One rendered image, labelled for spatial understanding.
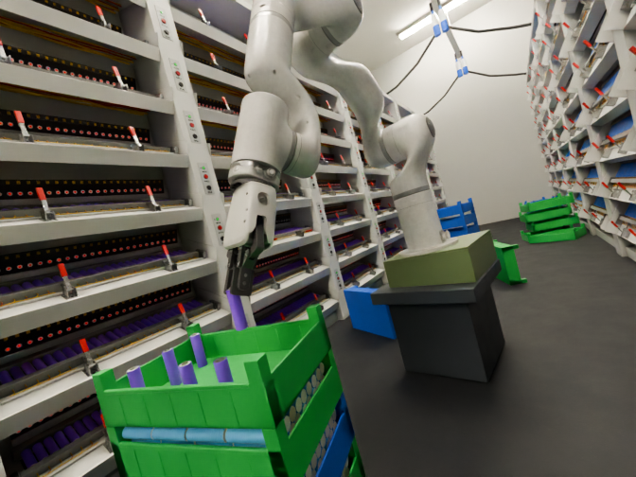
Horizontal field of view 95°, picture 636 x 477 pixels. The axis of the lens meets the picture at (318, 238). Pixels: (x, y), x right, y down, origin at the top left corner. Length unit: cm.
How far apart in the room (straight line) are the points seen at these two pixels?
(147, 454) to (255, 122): 51
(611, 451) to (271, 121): 84
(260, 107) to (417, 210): 60
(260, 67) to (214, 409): 54
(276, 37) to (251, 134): 22
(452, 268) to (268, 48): 70
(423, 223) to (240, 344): 64
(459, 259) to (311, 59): 67
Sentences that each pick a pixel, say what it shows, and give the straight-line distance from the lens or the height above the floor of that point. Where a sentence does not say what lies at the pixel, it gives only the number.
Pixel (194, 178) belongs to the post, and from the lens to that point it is 118.
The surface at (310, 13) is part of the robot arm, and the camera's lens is 81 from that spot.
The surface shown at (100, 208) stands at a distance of 109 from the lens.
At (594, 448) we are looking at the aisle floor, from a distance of 84.
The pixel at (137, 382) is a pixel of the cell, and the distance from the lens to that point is 57.
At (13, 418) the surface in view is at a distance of 96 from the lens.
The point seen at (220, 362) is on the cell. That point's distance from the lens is 43.
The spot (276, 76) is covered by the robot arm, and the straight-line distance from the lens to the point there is 61.
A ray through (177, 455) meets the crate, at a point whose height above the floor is 28.
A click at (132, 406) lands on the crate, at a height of 35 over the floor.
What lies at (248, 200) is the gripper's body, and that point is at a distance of 45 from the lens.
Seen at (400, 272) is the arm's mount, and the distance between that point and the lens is 97.
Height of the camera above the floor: 52
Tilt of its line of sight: 1 degrees down
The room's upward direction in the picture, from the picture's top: 15 degrees counter-clockwise
